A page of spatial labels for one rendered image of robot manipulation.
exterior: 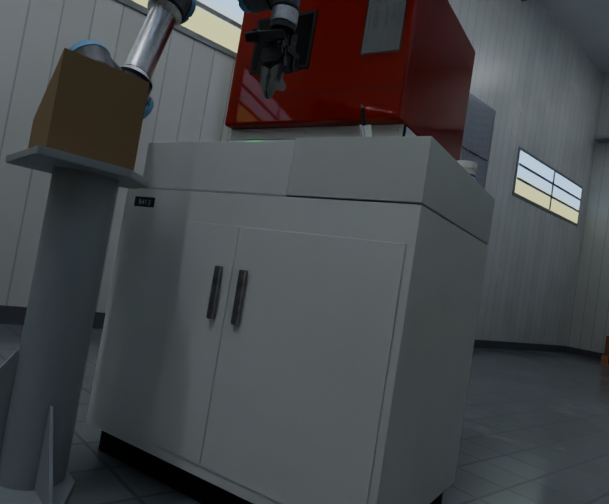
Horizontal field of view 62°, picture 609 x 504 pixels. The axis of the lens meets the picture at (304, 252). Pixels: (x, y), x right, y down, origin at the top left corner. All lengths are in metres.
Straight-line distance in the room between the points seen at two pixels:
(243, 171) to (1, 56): 2.86
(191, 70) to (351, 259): 3.56
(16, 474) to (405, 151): 1.18
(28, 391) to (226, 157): 0.76
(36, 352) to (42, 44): 2.99
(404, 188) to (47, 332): 0.91
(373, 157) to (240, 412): 0.69
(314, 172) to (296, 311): 0.34
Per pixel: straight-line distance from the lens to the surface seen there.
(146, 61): 1.73
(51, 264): 1.38
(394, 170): 1.14
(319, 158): 1.24
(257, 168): 1.34
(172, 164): 1.56
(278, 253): 1.24
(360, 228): 1.14
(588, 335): 11.06
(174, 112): 4.39
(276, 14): 1.53
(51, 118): 1.37
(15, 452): 1.48
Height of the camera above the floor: 0.63
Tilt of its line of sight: 3 degrees up
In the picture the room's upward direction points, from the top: 9 degrees clockwise
